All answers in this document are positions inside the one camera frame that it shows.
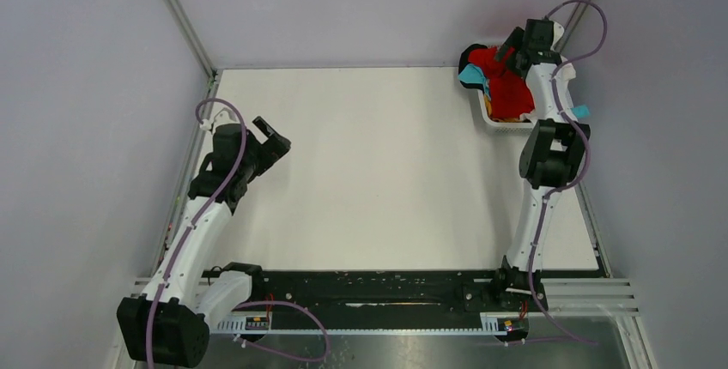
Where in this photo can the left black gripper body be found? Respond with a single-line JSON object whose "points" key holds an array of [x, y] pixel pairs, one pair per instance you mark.
{"points": [[261, 156]]}

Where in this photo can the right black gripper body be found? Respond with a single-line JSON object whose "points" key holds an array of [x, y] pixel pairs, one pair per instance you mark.
{"points": [[521, 49]]}

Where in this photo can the red t shirt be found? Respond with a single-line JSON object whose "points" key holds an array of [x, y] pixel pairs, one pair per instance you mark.
{"points": [[509, 95]]}

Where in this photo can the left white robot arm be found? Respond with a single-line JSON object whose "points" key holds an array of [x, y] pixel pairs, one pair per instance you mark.
{"points": [[168, 322]]}

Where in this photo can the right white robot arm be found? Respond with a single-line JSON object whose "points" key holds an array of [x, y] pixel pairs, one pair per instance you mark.
{"points": [[550, 159]]}

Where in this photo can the white laundry basket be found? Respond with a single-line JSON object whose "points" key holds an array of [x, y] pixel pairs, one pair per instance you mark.
{"points": [[551, 99]]}

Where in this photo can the white t shirt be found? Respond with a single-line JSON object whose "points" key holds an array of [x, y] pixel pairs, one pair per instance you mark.
{"points": [[564, 72]]}

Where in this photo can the teal t shirt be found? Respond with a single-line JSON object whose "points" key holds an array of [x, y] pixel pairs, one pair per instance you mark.
{"points": [[472, 77]]}

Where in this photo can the black t shirt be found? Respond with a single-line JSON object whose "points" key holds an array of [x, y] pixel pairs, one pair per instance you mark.
{"points": [[473, 54]]}

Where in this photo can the left controller board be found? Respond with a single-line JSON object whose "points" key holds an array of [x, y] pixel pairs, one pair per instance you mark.
{"points": [[256, 323]]}

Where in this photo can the controller board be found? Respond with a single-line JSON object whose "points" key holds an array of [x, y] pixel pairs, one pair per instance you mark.
{"points": [[256, 323], [513, 327]]}

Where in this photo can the right controller board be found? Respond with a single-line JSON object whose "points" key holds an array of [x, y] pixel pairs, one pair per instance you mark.
{"points": [[513, 327]]}

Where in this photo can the slotted cable duct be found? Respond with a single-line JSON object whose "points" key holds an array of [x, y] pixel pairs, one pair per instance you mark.
{"points": [[479, 324]]}

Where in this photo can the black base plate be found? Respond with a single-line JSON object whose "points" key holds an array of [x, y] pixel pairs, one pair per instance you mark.
{"points": [[347, 295]]}

